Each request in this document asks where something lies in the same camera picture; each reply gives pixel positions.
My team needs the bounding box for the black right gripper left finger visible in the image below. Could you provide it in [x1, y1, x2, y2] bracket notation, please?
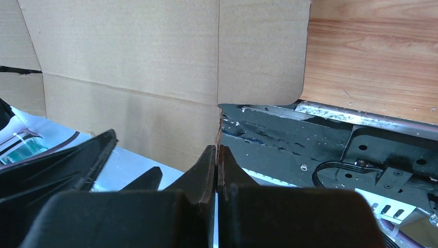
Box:
[21, 145, 216, 247]

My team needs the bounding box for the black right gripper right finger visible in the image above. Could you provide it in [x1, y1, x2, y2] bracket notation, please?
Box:
[217, 145, 385, 247]

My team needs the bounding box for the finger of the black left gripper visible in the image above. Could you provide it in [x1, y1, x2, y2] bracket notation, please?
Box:
[121, 166, 163, 191]
[1, 129, 118, 247]

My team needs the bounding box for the brown cardboard box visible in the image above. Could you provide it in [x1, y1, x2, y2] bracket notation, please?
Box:
[1, 1, 311, 170]

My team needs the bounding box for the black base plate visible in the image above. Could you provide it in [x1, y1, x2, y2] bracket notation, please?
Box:
[222, 104, 437, 215]

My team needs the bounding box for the grey slotted cable duct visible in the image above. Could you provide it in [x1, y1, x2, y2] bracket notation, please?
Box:
[354, 188, 433, 226]

